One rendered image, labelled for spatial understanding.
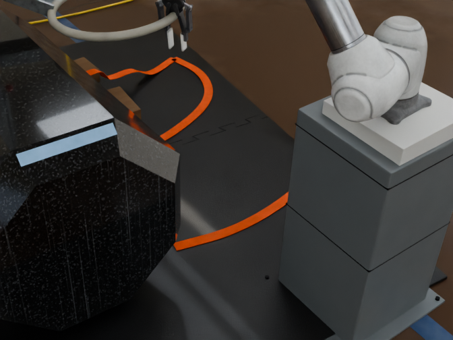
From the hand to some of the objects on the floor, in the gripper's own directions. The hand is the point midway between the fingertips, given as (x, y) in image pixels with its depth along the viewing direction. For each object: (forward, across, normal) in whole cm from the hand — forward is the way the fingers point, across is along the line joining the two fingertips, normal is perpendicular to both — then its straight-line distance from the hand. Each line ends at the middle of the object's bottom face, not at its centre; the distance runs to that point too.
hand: (176, 40), depth 253 cm
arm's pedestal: (+87, -73, +12) cm, 114 cm away
